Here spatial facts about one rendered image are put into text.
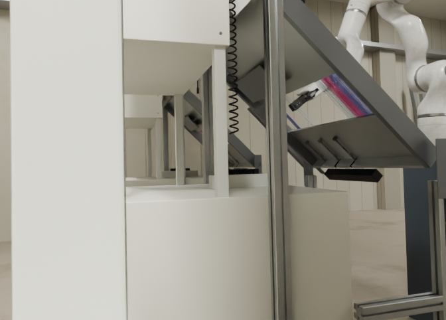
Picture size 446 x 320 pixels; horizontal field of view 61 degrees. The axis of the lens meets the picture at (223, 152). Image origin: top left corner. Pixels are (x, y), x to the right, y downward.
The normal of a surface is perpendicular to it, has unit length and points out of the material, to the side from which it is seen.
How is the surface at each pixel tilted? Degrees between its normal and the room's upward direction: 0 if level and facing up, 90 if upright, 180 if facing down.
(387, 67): 90
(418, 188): 90
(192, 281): 90
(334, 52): 90
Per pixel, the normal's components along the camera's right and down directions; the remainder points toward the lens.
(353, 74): 0.27, -0.04
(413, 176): -0.92, 0.01
